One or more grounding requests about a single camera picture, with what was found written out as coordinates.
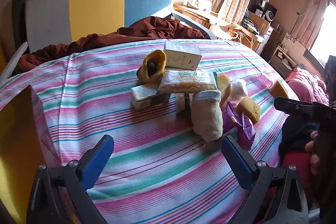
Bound right side curtain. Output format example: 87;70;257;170
290;0;329;49

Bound beige knit sock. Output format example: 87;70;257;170
191;90;223;142

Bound tricolour headboard cushion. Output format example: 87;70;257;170
25;0;172;52

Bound maroon blanket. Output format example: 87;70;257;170
13;16;206;75

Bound purple snack wrapper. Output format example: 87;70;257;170
223;102;255;151

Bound person's right hand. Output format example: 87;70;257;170
305;130;321;176

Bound rice cracker snack packet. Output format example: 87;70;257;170
157;70;217;94

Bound white carton box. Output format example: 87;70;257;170
163;40;202;71

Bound yellow sponge piece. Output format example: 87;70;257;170
217;73;231;106

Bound yellow sponge block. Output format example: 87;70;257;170
236;96;261;124

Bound wooden desk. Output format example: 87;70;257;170
173;4;264;51

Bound yellow sponge wedge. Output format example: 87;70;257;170
269;80;289;98

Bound black rolled mat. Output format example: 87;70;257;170
12;0;27;50

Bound small green white box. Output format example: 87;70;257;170
130;84;171;110

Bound striped bed sheet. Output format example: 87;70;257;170
0;39;300;224

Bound white crumpled plastic bag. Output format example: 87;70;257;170
229;79;248;101

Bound gold metal tin tray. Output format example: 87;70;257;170
1;86;61;223

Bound yellow knit sock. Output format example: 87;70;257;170
137;50;167;84

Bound pink quilt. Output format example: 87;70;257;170
285;67;329;106

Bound black speaker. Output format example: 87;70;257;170
249;0;277;22

